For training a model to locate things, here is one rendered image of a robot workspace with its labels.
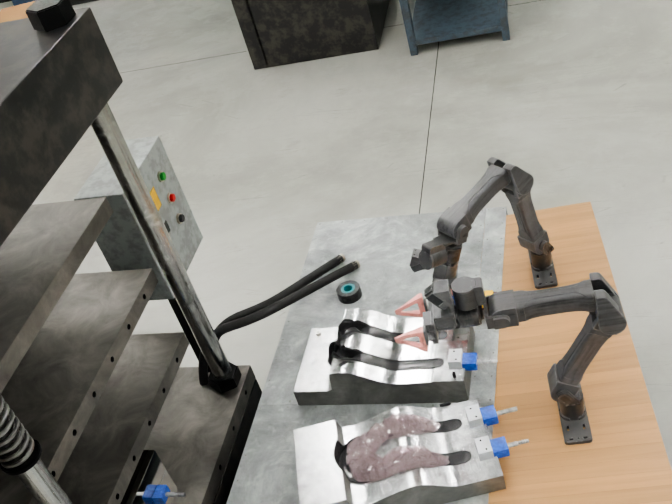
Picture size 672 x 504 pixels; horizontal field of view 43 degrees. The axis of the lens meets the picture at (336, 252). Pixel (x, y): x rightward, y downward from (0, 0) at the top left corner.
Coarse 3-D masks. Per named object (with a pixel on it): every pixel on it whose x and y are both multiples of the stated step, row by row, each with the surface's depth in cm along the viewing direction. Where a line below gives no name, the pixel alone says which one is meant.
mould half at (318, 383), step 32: (384, 320) 256; (416, 320) 255; (320, 352) 258; (384, 352) 246; (416, 352) 245; (448, 352) 241; (320, 384) 248; (352, 384) 241; (384, 384) 239; (416, 384) 236; (448, 384) 234
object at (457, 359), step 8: (456, 352) 236; (448, 360) 235; (456, 360) 234; (464, 360) 235; (472, 360) 234; (480, 360) 235; (488, 360) 234; (496, 360) 234; (456, 368) 235; (472, 368) 235
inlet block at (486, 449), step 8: (480, 440) 216; (488, 440) 215; (496, 440) 216; (504, 440) 216; (528, 440) 215; (480, 448) 214; (488, 448) 214; (496, 448) 214; (504, 448) 214; (480, 456) 214; (488, 456) 214; (504, 456) 215
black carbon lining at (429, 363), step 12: (348, 324) 253; (360, 324) 253; (384, 336) 252; (396, 336) 252; (432, 336) 249; (444, 336) 247; (336, 348) 255; (348, 348) 245; (360, 360) 243; (372, 360) 244; (384, 360) 245; (396, 360) 244; (408, 360) 243; (420, 360) 242; (432, 360) 241
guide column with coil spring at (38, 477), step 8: (0, 416) 168; (8, 416) 171; (8, 432) 170; (0, 440) 170; (24, 440) 175; (0, 448) 171; (16, 448) 173; (40, 464) 179; (24, 472) 176; (32, 472) 177; (40, 472) 179; (48, 472) 182; (24, 480) 178; (32, 480) 178; (40, 480) 179; (48, 480) 181; (32, 488) 179; (40, 488) 180; (48, 488) 181; (56, 488) 183; (40, 496) 181; (48, 496) 182; (56, 496) 183; (64, 496) 186
